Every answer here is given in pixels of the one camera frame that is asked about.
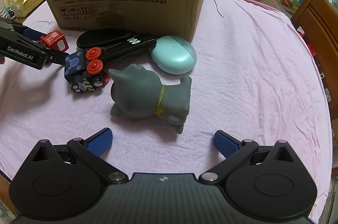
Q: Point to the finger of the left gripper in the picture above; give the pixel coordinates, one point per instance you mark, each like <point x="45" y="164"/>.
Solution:
<point x="55" y="57"/>
<point x="21" y="29"/>

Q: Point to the black toy train engine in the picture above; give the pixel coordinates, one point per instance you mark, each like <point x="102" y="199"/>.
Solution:
<point x="84" y="70"/>

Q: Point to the pink table cloth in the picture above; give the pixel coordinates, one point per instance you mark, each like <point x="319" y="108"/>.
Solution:
<point x="254" y="79"/>

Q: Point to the red toy train car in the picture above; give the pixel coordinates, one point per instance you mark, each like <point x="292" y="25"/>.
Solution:
<point x="55" y="40"/>

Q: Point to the mint green earbud case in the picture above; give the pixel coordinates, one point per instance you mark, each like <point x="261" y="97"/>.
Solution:
<point x="174" y="55"/>

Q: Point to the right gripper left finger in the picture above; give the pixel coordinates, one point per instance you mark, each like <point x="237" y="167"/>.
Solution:
<point x="90" y="151"/>

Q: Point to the black digital timer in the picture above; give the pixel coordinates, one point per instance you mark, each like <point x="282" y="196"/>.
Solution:
<point x="127" y="45"/>

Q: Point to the black oval case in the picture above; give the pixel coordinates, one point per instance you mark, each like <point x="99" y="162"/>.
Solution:
<point x="100" y="37"/>

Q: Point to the grey rubber cat toy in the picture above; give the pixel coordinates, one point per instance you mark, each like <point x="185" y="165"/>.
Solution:
<point x="138" y="93"/>

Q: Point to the wooden chair right side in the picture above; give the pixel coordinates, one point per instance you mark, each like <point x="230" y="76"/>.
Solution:
<point x="318" y="20"/>

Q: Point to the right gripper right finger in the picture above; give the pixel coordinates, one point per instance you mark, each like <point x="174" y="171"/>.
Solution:
<point x="237" y="154"/>

